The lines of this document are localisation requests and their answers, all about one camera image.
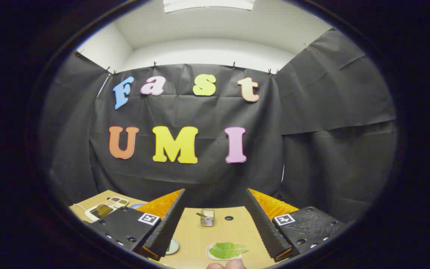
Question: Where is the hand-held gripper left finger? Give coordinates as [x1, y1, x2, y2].
[87, 188, 186, 261]

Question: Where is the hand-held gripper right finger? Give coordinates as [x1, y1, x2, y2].
[245, 188, 349, 262]

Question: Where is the green lettuce leaf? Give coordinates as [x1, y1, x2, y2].
[209, 242, 249, 259]

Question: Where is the pale green round plate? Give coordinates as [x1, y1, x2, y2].
[166, 238, 180, 256]

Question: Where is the white square plate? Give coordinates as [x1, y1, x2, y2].
[206, 242, 243, 261]

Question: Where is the white divided condiment tray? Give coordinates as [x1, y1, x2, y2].
[107, 197, 130, 208]

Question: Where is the white toaster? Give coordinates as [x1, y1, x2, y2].
[85, 203, 117, 223]

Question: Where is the white ceiling light panel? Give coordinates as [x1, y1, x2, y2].
[163, 0, 256, 13]

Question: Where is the metal wire utensil basket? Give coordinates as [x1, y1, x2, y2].
[200, 209, 215, 227]

